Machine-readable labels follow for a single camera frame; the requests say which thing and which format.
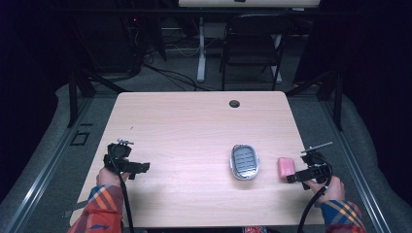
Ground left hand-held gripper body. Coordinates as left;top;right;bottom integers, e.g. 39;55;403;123
103;138;135;176

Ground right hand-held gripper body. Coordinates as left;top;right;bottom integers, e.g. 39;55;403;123
299;141;334;185

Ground pink soap bar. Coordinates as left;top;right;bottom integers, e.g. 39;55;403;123
277;156;296;181

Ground person's left hand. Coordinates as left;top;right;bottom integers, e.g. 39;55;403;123
95;166;131;188

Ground person's right hand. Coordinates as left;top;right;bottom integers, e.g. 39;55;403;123
306;176;346;205

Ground red packet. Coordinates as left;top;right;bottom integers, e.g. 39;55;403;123
242;225;270;233

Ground black metal stand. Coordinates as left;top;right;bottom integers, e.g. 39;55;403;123
285;69;345;132
65;66;128;129

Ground white desk with legs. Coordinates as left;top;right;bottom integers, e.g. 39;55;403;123
178;0;322;83

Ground black folding chair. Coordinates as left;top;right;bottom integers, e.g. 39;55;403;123
221;13;294;92

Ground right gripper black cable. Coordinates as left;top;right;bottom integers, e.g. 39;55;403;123
296;160;333;233

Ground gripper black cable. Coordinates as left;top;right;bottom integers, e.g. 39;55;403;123
296;160;333;233
118;174;136;233

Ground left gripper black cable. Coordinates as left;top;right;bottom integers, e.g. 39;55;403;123
118;174;136;233

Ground aluminium floor rail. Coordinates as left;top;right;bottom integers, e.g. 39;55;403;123
319;98;395;233
3;96;95;233

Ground black floor cables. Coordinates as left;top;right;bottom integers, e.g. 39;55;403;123
129;18;224;92

